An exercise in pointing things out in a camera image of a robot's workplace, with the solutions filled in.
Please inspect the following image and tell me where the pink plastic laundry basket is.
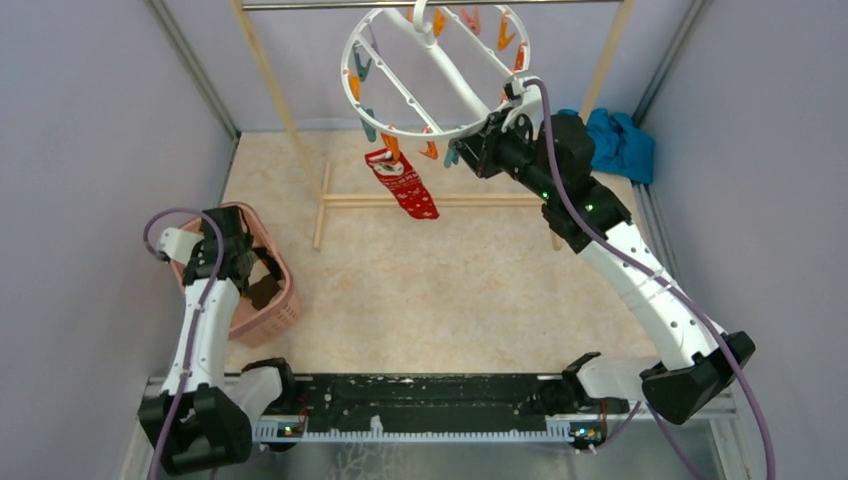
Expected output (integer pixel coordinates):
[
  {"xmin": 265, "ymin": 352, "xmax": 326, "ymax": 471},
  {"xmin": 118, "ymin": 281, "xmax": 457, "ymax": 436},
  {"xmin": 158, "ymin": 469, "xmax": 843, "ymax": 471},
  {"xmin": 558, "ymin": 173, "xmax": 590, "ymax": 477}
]
[{"xmin": 167, "ymin": 202, "xmax": 301, "ymax": 348}]

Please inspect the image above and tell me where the orange clothes peg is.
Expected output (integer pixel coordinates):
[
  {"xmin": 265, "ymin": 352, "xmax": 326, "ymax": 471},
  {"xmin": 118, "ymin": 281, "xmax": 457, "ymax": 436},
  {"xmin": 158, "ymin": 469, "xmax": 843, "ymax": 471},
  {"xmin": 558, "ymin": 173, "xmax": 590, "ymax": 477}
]
[{"xmin": 380, "ymin": 125, "xmax": 402, "ymax": 164}]

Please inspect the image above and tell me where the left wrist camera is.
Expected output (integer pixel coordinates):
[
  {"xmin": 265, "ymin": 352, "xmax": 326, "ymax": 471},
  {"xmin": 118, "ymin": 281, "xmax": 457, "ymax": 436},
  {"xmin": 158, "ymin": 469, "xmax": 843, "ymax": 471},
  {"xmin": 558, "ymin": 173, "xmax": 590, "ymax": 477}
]
[{"xmin": 155, "ymin": 227, "xmax": 203, "ymax": 265}]

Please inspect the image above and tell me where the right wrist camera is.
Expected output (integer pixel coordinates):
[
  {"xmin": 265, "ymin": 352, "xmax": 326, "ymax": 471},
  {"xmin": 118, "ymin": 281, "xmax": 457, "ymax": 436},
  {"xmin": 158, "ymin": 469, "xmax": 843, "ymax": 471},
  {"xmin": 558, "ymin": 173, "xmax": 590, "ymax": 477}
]
[{"xmin": 501, "ymin": 72, "xmax": 543, "ymax": 132}]

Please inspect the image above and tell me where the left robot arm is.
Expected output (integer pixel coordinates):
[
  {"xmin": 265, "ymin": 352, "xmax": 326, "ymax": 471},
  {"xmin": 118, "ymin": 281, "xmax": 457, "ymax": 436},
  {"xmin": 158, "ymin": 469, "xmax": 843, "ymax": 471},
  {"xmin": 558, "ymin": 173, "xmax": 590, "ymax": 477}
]
[{"xmin": 137, "ymin": 202, "xmax": 300, "ymax": 479}]

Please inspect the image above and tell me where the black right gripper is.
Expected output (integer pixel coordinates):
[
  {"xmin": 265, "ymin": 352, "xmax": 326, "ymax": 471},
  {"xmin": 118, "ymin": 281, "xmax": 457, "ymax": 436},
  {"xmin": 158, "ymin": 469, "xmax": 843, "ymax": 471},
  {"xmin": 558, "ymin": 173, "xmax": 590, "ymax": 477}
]
[{"xmin": 453, "ymin": 107, "xmax": 558, "ymax": 201}]

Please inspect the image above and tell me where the blue crumpled cloth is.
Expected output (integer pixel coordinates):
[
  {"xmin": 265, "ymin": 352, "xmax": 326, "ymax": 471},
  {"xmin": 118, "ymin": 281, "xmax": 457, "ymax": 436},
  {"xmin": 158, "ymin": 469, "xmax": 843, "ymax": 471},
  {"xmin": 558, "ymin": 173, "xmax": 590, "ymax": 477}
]
[{"xmin": 587, "ymin": 108, "xmax": 656, "ymax": 185}]

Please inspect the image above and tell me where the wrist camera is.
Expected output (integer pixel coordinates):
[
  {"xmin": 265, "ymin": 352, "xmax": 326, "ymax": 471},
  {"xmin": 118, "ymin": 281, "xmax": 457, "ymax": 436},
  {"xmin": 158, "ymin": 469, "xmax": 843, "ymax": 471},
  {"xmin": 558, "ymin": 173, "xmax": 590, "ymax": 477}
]
[
  {"xmin": 501, "ymin": 72, "xmax": 543, "ymax": 132},
  {"xmin": 155, "ymin": 227, "xmax": 203, "ymax": 265}
]

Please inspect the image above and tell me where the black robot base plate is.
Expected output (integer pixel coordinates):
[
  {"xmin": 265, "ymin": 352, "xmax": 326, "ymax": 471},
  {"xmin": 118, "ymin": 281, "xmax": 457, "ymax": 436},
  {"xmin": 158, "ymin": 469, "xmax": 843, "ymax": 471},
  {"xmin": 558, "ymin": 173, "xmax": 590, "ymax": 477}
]
[{"xmin": 265, "ymin": 373, "xmax": 630, "ymax": 434}]

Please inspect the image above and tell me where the red snowflake sock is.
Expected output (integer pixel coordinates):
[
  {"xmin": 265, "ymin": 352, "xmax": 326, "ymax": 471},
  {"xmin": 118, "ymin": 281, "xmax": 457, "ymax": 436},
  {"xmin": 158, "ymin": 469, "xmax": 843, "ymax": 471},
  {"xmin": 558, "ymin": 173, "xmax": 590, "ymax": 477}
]
[{"xmin": 364, "ymin": 148, "xmax": 440, "ymax": 220}]

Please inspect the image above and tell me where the wooden rack frame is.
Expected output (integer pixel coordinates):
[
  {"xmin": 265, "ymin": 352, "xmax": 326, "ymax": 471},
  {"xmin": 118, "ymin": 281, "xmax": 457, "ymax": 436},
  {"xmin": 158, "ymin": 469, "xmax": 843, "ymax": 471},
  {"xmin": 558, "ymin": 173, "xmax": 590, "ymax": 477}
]
[{"xmin": 228, "ymin": 1, "xmax": 634, "ymax": 250}]

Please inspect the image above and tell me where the white round clip hanger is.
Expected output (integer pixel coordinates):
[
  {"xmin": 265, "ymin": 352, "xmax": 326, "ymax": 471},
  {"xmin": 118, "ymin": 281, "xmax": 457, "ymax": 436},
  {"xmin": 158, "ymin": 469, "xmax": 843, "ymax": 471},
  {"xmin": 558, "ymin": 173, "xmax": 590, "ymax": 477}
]
[{"xmin": 339, "ymin": 6, "xmax": 521, "ymax": 159}]

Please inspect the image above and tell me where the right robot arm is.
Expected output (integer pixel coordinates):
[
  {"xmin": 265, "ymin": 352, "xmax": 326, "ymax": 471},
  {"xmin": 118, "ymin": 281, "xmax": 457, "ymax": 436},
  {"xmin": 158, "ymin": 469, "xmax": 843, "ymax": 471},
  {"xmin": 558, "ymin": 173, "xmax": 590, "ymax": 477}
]
[{"xmin": 449, "ymin": 113, "xmax": 755, "ymax": 425}]

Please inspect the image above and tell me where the teal clothes peg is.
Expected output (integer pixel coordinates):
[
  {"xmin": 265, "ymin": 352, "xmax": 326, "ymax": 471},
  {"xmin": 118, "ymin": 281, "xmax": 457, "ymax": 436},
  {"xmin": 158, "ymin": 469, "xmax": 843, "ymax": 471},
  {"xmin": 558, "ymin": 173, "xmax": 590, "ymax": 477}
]
[{"xmin": 443, "ymin": 147, "xmax": 460, "ymax": 168}]

